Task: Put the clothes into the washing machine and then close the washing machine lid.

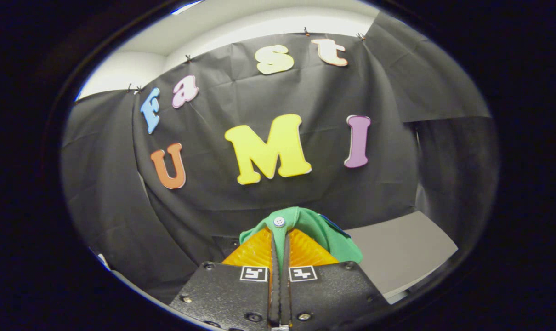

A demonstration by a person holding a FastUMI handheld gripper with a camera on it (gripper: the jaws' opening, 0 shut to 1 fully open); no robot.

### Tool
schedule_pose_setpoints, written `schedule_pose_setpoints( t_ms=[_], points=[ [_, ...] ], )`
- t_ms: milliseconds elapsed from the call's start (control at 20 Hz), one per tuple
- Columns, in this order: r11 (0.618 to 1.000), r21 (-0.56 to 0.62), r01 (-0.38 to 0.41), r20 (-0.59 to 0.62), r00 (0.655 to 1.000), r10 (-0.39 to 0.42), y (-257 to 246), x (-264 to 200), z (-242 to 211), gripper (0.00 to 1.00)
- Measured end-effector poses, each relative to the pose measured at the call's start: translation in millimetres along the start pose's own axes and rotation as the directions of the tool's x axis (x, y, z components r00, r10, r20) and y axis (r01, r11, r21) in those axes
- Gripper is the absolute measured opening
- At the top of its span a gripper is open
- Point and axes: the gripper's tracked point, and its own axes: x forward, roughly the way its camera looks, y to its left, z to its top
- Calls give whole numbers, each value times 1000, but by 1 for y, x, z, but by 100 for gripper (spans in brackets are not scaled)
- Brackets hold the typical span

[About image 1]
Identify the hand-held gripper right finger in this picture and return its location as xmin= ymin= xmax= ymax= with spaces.
xmin=280 ymin=228 xmax=391 ymax=328

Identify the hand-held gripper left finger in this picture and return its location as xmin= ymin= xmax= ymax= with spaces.
xmin=169 ymin=228 xmax=281 ymax=329

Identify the green shirt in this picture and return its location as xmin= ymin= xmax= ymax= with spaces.
xmin=239 ymin=207 xmax=363 ymax=273

